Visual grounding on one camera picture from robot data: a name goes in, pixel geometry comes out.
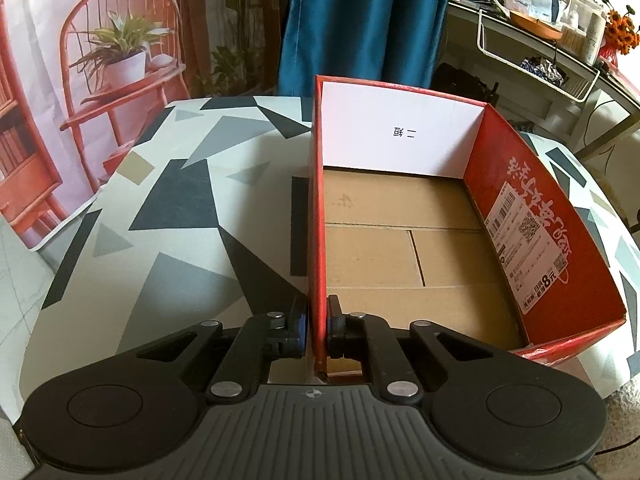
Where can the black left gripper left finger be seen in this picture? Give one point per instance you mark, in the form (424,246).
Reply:
(248,352)

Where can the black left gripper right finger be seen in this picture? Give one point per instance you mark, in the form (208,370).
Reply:
(369,340)

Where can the red strawberry cardboard box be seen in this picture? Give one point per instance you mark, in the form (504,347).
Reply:
(427,206)

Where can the patterned geometric tablecloth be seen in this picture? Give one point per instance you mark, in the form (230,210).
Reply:
(209,216)

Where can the teal blue curtain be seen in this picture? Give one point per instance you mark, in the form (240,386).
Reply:
(382,40)

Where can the grey side desk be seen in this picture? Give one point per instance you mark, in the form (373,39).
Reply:
(590,113)

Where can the printed chair backdrop cloth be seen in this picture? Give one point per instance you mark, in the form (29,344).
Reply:
(82,79)

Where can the orange plate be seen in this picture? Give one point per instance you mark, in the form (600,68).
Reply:
(534,26)

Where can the cotton swab jar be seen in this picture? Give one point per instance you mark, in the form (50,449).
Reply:
(572,40)

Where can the white bottle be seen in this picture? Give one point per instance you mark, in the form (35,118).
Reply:
(593,38)

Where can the orange flower bouquet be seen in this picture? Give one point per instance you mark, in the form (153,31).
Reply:
(621,35)

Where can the white wire basket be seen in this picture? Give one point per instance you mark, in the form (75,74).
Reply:
(509,45)

